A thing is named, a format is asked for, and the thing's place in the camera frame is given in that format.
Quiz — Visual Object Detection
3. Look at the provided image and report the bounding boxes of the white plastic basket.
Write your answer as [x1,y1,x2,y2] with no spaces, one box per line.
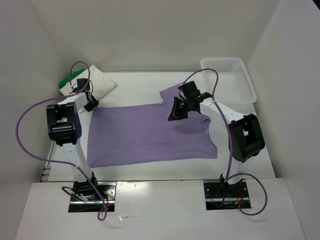
[200,57,257,105]

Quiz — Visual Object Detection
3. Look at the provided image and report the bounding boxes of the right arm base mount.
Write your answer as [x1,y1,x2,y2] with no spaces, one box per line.
[203,180,252,211]

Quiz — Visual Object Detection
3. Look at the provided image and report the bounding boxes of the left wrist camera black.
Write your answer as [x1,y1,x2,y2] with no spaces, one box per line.
[71,78,93,94]

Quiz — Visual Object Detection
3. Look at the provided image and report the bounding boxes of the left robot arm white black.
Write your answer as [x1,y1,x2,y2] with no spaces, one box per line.
[46,92,100,200]

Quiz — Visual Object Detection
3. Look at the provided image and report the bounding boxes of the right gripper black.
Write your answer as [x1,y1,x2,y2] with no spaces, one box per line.
[168,96,191,121]

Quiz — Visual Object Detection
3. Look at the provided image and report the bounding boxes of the white t shirt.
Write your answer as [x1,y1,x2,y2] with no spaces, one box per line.
[59,65,117,101]

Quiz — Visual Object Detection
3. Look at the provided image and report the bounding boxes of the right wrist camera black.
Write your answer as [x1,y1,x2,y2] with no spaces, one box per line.
[178,81,201,98]

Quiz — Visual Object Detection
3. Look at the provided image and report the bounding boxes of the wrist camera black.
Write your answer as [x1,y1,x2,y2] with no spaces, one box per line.
[71,78,93,94]
[178,81,201,98]

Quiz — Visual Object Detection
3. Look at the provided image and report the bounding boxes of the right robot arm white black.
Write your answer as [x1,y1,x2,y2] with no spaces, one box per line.
[168,92,265,197]

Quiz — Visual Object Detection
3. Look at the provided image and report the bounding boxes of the green t shirt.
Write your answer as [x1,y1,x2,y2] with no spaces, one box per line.
[58,69,85,89]

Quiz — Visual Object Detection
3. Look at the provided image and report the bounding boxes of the purple t shirt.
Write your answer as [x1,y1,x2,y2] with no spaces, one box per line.
[87,85,218,168]

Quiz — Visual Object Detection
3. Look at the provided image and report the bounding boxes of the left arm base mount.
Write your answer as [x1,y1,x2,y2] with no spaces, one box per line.
[62,181,118,213]

